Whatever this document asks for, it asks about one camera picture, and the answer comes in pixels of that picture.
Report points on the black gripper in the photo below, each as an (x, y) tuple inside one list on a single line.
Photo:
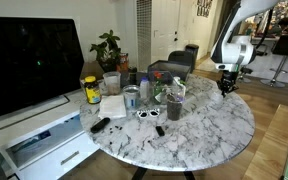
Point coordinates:
[(229, 79)]

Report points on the clear measuring cup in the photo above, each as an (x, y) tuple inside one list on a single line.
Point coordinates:
[(176, 97)]

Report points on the clear cup dark contents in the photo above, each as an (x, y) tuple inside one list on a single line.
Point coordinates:
[(174, 111)]

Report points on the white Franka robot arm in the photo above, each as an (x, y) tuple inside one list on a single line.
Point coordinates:
[(234, 50)]

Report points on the clear cup brown contents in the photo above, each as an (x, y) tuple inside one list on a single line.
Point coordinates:
[(112, 85)]

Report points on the beige floor rug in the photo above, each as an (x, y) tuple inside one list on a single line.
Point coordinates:
[(204, 65)]

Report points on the black trash can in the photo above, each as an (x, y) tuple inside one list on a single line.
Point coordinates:
[(192, 51)]

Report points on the clear container with flower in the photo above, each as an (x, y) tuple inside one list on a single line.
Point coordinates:
[(159, 90)]

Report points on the light wooden bench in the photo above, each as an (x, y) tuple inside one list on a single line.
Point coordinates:
[(270, 146)]

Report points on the small black rectangular object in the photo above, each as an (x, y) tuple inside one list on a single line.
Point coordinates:
[(160, 131)]

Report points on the white framed sunglasses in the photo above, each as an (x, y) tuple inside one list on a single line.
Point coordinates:
[(148, 113)]

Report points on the white bottle blue cap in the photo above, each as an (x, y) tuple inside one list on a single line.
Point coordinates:
[(144, 89)]

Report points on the colourful cluttered shelf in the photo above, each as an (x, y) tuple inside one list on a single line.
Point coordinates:
[(287, 13)]

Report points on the dark pepper grinder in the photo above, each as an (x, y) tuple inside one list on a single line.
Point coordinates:
[(132, 76)]

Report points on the orange snack box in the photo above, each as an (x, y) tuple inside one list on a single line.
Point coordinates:
[(123, 62)]

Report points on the white folded napkin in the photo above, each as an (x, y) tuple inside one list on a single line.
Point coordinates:
[(112, 106)]

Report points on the scattered dark beans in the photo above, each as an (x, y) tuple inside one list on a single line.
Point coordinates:
[(116, 127)]

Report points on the black table base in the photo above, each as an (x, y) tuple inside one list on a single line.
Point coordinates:
[(139, 174)]

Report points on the green potted plant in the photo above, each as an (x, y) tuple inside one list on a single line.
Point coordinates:
[(108, 50)]

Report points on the black oblong remote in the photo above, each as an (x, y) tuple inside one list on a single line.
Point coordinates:
[(100, 125)]

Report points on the vitamin bottle yellow lid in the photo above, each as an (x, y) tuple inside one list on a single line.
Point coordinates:
[(92, 91)]

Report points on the brown side table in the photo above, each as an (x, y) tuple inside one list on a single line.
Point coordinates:
[(91, 70)]

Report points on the white media cabinet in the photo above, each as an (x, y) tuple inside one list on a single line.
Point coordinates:
[(47, 146)]

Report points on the grey media device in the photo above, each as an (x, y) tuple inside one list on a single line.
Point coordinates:
[(44, 140)]

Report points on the black flat screen television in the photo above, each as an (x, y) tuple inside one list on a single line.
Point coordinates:
[(27, 63)]

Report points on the wall picture collage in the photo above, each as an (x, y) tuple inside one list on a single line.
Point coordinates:
[(204, 7)]

